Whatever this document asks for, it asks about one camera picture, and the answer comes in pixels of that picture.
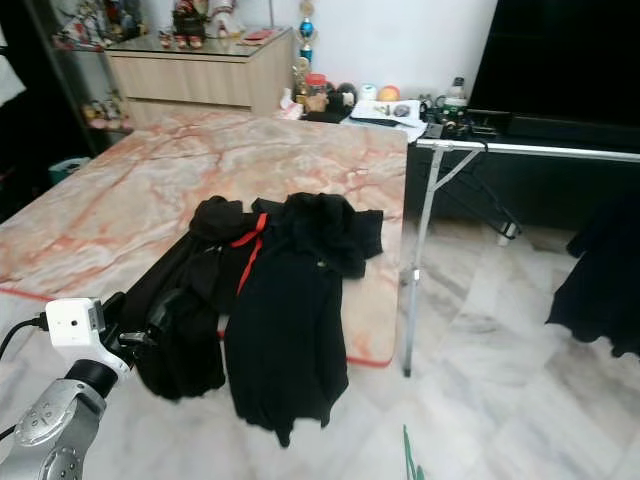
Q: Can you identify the green clothes hanger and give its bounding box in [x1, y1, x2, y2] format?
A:
[400, 425, 426, 480]

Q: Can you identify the black clothes hanger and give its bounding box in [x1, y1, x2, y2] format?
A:
[435, 150, 523, 241]

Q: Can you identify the teal plastic bin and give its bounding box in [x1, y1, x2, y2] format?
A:
[48, 155, 91, 191]

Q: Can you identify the black display shelf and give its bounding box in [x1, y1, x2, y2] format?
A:
[0, 0, 111, 236]

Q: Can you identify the light wooden cabinet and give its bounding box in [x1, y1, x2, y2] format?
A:
[105, 28, 296, 129]

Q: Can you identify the pink tissue pack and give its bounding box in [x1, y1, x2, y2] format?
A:
[275, 88, 304, 121]

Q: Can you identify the glass jar red lid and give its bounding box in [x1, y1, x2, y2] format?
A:
[302, 72, 331, 113]

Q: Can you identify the black mouse plush toy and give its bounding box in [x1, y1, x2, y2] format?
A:
[328, 82, 358, 111]

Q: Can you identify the dark figurine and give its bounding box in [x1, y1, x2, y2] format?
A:
[172, 0, 211, 49]

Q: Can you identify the white figurine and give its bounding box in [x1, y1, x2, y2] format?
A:
[208, 0, 241, 41]

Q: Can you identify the white paper stack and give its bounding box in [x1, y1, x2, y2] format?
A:
[350, 97, 431, 133]

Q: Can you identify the gold trophy blue ball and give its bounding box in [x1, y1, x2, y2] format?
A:
[295, 0, 319, 69]

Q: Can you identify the black remote control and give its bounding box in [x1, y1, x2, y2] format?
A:
[425, 112, 461, 139]

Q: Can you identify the clear bottle green label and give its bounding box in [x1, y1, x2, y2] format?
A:
[446, 77, 469, 109]

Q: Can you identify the silver clothes rack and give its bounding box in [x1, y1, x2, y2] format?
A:
[400, 137, 640, 376]

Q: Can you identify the black tv console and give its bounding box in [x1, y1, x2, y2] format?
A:
[405, 108, 640, 233]

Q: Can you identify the navy t-shirt white print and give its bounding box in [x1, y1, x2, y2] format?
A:
[546, 195, 640, 359]

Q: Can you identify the black television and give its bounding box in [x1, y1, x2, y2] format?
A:
[468, 0, 640, 121]

